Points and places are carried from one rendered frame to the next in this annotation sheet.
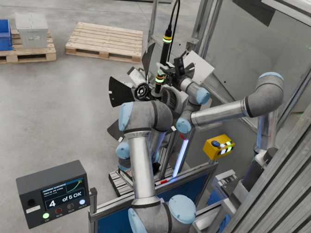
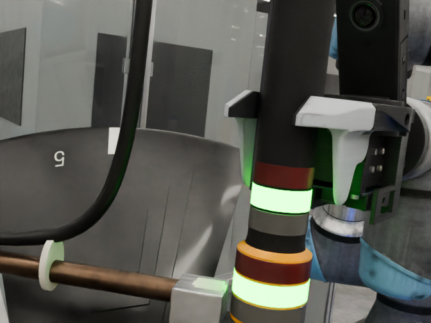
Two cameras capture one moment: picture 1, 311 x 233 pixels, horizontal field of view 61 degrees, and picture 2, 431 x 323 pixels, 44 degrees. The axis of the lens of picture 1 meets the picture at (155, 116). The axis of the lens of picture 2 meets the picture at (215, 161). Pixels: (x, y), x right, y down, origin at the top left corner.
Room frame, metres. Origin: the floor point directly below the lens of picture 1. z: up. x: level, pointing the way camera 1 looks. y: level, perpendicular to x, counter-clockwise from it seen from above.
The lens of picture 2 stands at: (1.40, 0.31, 1.47)
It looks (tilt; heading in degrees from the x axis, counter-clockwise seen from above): 7 degrees down; 262
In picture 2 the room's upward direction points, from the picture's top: 6 degrees clockwise
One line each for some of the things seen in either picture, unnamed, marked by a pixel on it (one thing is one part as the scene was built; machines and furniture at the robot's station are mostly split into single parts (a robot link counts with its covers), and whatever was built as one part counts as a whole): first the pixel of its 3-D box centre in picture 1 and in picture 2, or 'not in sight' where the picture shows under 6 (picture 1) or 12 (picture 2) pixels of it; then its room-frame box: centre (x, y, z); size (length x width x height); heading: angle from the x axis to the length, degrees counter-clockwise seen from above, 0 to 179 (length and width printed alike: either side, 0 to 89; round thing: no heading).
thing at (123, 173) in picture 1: (139, 168); not in sight; (1.05, 0.03, 0.85); 0.22 x 0.17 x 0.07; 144
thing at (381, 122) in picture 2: (166, 70); (371, 116); (1.25, -0.01, 1.46); 0.09 x 0.05 x 0.02; 57
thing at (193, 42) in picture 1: (192, 45); not in sight; (1.91, -0.16, 1.35); 0.10 x 0.07 x 0.09; 163
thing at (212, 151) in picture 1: (218, 147); not in sight; (1.21, -0.43, 1.02); 0.16 x 0.10 x 0.11; 128
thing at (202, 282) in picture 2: not in sight; (208, 296); (1.35, 0.01, 1.35); 0.02 x 0.02 x 0.02; 73
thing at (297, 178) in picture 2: not in sight; (283, 173); (1.31, 0.02, 1.43); 0.03 x 0.03 x 0.01
